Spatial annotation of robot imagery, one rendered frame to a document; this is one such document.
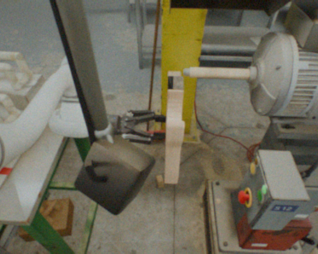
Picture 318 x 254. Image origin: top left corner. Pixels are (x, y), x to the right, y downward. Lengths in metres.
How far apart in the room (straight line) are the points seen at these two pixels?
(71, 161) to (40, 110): 1.58
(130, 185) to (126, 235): 1.61
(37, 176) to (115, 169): 0.81
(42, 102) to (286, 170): 0.66
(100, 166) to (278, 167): 0.61
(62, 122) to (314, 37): 0.77
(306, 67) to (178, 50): 1.11
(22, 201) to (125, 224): 1.00
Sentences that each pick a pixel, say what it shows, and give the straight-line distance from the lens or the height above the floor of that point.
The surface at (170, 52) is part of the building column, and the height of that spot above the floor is 0.85.
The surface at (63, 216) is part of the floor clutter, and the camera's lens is 1.78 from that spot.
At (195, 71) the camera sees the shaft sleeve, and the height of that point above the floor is 1.26.
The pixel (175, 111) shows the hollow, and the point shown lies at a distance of 0.69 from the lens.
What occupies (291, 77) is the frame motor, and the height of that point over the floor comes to 1.31.
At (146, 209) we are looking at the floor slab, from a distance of 1.82.
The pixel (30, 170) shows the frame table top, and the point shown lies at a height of 0.93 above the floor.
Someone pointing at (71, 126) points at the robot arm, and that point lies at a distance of 0.85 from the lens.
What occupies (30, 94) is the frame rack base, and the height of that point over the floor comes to 1.09.
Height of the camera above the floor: 1.65
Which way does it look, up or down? 46 degrees down
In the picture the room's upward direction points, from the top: straight up
